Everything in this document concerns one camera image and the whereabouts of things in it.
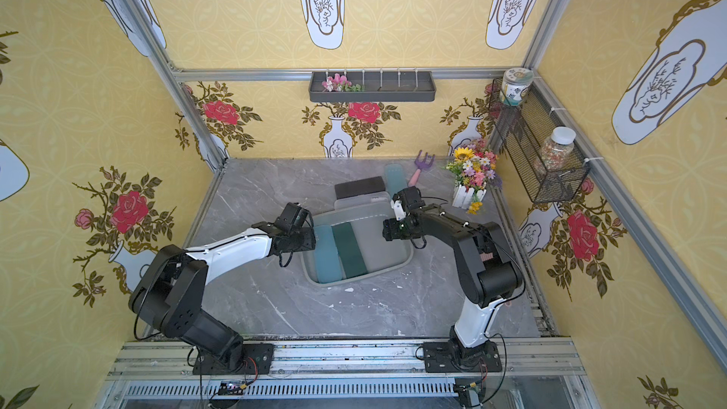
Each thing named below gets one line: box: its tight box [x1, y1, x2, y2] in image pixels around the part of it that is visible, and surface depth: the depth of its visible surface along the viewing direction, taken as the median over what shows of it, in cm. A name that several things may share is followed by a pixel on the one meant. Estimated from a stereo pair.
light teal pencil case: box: [313, 224, 343, 285], surface depth 93 cm
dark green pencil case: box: [331, 221, 369, 279], surface depth 95 cm
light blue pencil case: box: [384, 162, 408, 198], surface depth 117 cm
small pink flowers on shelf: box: [321, 72, 363, 93], surface depth 89 cm
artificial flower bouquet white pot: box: [445, 139, 498, 215], surface depth 98 cm
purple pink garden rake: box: [407, 149, 436, 188], surface depth 123 cm
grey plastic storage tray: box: [301, 207, 414, 287], surface depth 95 cm
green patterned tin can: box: [500, 67, 535, 107], surface depth 87 cm
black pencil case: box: [334, 176, 386, 200], surface depth 115 cm
